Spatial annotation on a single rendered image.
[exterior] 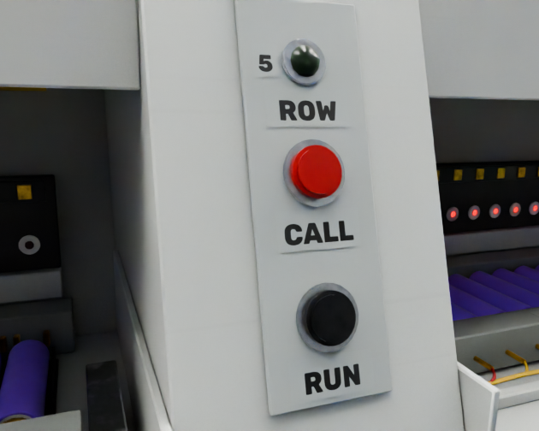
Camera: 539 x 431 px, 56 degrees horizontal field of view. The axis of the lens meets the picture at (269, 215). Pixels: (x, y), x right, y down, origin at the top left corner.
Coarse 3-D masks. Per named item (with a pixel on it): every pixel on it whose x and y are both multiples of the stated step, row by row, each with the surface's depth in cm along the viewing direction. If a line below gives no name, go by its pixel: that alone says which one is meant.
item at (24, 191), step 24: (0, 192) 27; (24, 192) 27; (48, 192) 28; (0, 216) 27; (24, 216) 28; (48, 216) 28; (0, 240) 28; (48, 240) 29; (0, 264) 28; (24, 264) 28; (48, 264) 29
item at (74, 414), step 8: (40, 416) 18; (48, 416) 18; (56, 416) 18; (64, 416) 18; (72, 416) 18; (80, 416) 18; (0, 424) 18; (8, 424) 18; (16, 424) 18; (24, 424) 18; (32, 424) 18; (40, 424) 18; (48, 424) 18; (56, 424) 18; (64, 424) 18; (72, 424) 18; (80, 424) 18
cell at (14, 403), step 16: (16, 352) 23; (32, 352) 23; (48, 352) 25; (16, 368) 22; (32, 368) 22; (48, 368) 24; (16, 384) 21; (32, 384) 21; (0, 400) 20; (16, 400) 20; (32, 400) 20; (0, 416) 19; (16, 416) 19; (32, 416) 19
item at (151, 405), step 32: (0, 288) 28; (32, 288) 28; (128, 288) 23; (128, 320) 21; (96, 352) 28; (128, 352) 22; (64, 384) 24; (96, 384) 19; (128, 384) 24; (96, 416) 17; (128, 416) 22; (160, 416) 14
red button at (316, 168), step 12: (300, 156) 15; (312, 156) 15; (324, 156) 15; (336, 156) 15; (300, 168) 15; (312, 168) 15; (324, 168) 15; (336, 168) 15; (300, 180) 15; (312, 180) 15; (324, 180) 15; (336, 180) 15; (300, 192) 15; (312, 192) 15; (324, 192) 15
